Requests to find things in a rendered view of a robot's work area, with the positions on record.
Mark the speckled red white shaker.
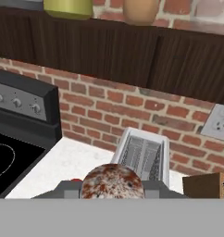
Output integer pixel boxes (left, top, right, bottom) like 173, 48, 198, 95
81, 163, 145, 200

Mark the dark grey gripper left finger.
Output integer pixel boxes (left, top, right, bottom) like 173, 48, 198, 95
31, 180, 84, 200

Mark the brown wooden knife block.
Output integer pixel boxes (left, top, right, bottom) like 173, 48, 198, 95
181, 172, 224, 200

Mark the olive green pot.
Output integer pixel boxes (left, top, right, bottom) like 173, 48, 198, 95
43, 0, 94, 20

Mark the white toaster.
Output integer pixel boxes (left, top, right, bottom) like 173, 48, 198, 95
110, 126, 170, 188

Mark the grey wall outlet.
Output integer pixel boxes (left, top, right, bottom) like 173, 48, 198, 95
199, 103, 224, 143

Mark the dark wood cabinet door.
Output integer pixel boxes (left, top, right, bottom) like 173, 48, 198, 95
28, 12, 161, 89
146, 27, 224, 106
0, 6, 38, 65

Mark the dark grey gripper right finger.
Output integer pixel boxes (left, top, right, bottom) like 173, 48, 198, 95
142, 180, 188, 200

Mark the black stove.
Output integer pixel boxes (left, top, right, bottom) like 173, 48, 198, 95
0, 68, 63, 199

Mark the tan ceramic vase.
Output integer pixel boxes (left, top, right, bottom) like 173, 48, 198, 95
122, 0, 160, 27

